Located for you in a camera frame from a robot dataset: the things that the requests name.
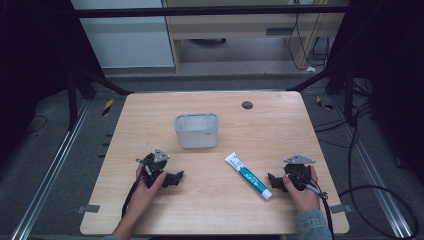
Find white plastic container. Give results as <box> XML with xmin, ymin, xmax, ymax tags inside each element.
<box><xmin>174</xmin><ymin>112</ymin><xmax>220</xmax><ymax>150</ymax></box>

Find white cabinet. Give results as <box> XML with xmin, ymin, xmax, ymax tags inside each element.
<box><xmin>69</xmin><ymin>0</ymin><xmax>176</xmax><ymax>69</ymax></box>

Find person's left hand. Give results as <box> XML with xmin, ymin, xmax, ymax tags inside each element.
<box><xmin>131</xmin><ymin>162</ymin><xmax>168</xmax><ymax>214</ymax></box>

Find person's right hand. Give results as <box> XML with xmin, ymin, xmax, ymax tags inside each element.
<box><xmin>282</xmin><ymin>165</ymin><xmax>322</xmax><ymax>213</ymax></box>

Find grey tape strip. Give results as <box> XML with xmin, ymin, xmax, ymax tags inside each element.
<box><xmin>77</xmin><ymin>204</ymin><xmax>101</xmax><ymax>215</ymax></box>
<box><xmin>329</xmin><ymin>203</ymin><xmax>353</xmax><ymax>215</ymax></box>

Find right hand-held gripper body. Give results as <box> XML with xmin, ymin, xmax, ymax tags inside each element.
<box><xmin>283</xmin><ymin>153</ymin><xmax>316</xmax><ymax>192</ymax></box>

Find black horizontal frame bar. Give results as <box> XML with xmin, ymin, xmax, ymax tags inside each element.
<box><xmin>71</xmin><ymin>4</ymin><xmax>351</xmax><ymax>19</ymax></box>

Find black metal stand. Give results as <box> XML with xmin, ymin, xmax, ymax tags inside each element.
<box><xmin>66</xmin><ymin>64</ymin><xmax>134</xmax><ymax>132</ymax></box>
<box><xmin>286</xmin><ymin>49</ymin><xmax>371</xmax><ymax>128</ymax></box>

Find light wooden desk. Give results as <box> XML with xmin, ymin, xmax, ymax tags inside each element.
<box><xmin>161</xmin><ymin>0</ymin><xmax>351</xmax><ymax>73</ymax></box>

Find yellow and black tape piece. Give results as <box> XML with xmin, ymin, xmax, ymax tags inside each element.
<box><xmin>315</xmin><ymin>95</ymin><xmax>334</xmax><ymax>111</ymax></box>
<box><xmin>101</xmin><ymin>98</ymin><xmax>115</xmax><ymax>117</ymax></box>

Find black cables under desk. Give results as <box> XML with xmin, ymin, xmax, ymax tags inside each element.
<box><xmin>287</xmin><ymin>0</ymin><xmax>336</xmax><ymax>73</ymax></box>

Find hand-held gripper cable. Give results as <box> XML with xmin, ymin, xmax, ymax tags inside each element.
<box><xmin>289</xmin><ymin>170</ymin><xmax>336</xmax><ymax>240</ymax></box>
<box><xmin>121</xmin><ymin>158</ymin><xmax>155</xmax><ymax>219</ymax></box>

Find black curtain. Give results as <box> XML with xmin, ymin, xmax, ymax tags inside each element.
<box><xmin>0</xmin><ymin>0</ymin><xmax>104</xmax><ymax>168</ymax></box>
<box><xmin>328</xmin><ymin>0</ymin><xmax>424</xmax><ymax>186</ymax></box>

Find black floor cable loop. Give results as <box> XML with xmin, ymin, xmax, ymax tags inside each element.
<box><xmin>313</xmin><ymin>78</ymin><xmax>420</xmax><ymax>240</ymax></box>

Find right hand-held gripper cable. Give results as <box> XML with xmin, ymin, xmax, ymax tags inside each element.
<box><xmin>289</xmin><ymin>170</ymin><xmax>336</xmax><ymax>240</ymax></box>

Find white and teal toothpaste tube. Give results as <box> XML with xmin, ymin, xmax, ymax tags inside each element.
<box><xmin>224</xmin><ymin>151</ymin><xmax>274</xmax><ymax>202</ymax></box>

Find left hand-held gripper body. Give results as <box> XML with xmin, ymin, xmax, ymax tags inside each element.
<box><xmin>139</xmin><ymin>147</ymin><xmax>171</xmax><ymax>189</ymax></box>

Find left hand-held gripper cable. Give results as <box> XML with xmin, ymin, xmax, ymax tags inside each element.
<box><xmin>121</xmin><ymin>158</ymin><xmax>155</xmax><ymax>219</ymax></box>

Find aluminium floor rail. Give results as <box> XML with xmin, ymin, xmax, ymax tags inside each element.
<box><xmin>328</xmin><ymin>96</ymin><xmax>414</xmax><ymax>239</ymax></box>
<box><xmin>9</xmin><ymin>99</ymin><xmax>93</xmax><ymax>240</ymax></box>

